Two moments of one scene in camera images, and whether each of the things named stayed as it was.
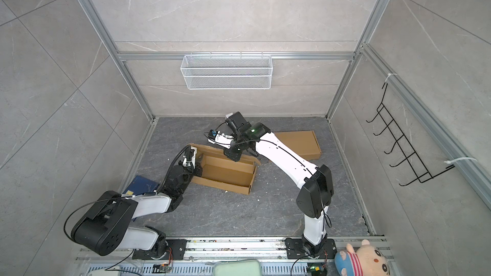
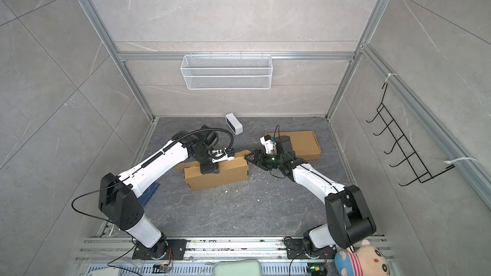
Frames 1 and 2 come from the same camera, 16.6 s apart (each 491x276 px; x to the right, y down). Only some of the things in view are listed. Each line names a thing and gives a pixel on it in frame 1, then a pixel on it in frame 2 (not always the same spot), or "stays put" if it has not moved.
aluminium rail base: [202, 254] stays put
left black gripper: [197, 168] → [215, 167]
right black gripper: [229, 153] → [260, 154]
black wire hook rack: [420, 171] stays put
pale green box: [237, 268] stays put
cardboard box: [303, 144] stays put
